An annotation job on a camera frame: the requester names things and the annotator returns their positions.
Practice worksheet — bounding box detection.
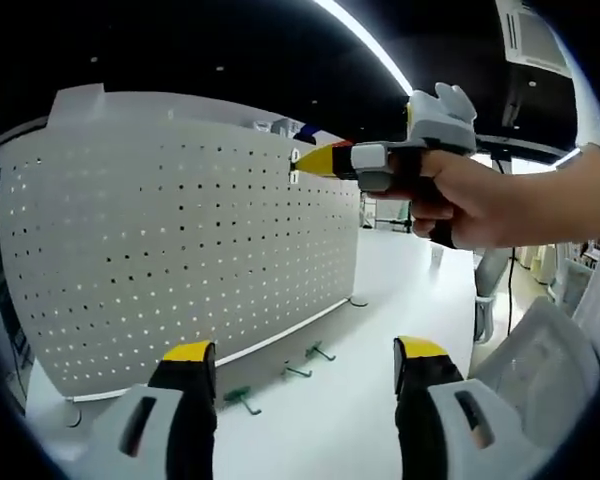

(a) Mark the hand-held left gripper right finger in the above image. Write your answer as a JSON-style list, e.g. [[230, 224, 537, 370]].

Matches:
[[392, 336, 537, 480]]

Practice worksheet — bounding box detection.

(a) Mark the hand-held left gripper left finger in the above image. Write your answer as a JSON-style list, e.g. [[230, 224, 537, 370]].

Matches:
[[87, 340, 218, 480]]

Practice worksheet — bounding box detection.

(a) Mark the grey mesh office chair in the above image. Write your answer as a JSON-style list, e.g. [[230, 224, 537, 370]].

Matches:
[[472, 294, 600, 451]]

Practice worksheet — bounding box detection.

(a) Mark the ceiling light strip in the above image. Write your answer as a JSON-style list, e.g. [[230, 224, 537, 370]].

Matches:
[[312, 0, 414, 94], [553, 147, 582, 169]]

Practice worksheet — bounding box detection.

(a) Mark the black cable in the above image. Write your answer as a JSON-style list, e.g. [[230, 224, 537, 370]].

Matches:
[[504, 245, 517, 337]]

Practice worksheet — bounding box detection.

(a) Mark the person's right hand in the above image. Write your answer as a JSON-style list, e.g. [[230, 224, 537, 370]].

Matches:
[[409, 148, 531, 252]]

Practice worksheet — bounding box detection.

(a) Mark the person's white shirt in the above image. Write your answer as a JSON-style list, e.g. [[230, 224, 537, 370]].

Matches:
[[577, 239, 600, 371]]

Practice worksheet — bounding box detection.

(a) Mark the ceiling air conditioner vent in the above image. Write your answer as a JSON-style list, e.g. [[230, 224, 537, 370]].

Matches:
[[497, 0, 574, 79]]

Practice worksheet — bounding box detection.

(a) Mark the white perforated mounting plate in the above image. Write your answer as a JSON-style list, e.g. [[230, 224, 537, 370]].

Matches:
[[0, 115, 371, 431]]

